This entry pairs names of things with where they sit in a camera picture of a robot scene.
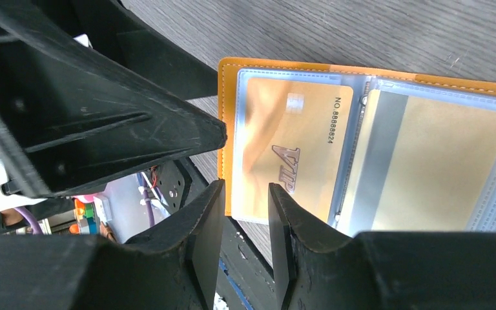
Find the orange leather card holder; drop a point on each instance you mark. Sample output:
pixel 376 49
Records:
pixel 233 70

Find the gold VIP card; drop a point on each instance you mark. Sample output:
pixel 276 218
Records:
pixel 290 133

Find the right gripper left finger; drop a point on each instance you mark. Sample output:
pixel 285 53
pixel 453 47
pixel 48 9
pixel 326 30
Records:
pixel 172 265

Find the gold card with stripe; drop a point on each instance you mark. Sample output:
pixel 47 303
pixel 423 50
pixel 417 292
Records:
pixel 424 161

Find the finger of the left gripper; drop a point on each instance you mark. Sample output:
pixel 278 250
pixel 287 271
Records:
pixel 121 36
pixel 72 119

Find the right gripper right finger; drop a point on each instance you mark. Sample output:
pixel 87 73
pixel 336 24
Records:
pixel 318 267

